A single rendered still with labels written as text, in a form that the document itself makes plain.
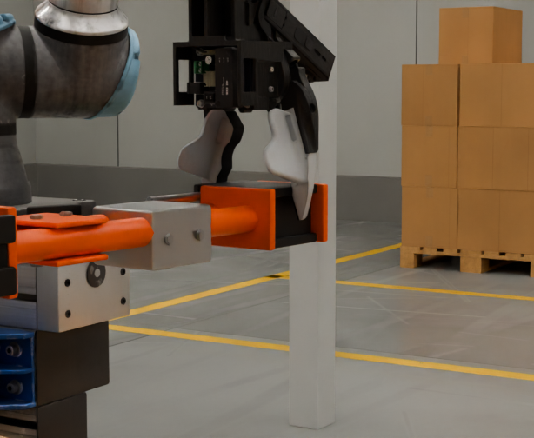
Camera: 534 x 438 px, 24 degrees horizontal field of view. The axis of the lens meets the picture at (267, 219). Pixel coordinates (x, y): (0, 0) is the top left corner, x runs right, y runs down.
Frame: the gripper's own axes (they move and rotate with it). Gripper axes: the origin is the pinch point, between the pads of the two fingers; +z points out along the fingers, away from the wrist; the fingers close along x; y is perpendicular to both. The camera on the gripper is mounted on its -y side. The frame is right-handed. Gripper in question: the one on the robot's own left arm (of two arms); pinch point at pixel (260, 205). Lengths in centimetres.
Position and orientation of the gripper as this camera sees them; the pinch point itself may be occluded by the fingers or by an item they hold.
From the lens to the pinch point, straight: 108.5
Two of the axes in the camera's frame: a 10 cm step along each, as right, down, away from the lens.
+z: 0.0, 9.9, 1.0
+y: -6.0, 0.9, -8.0
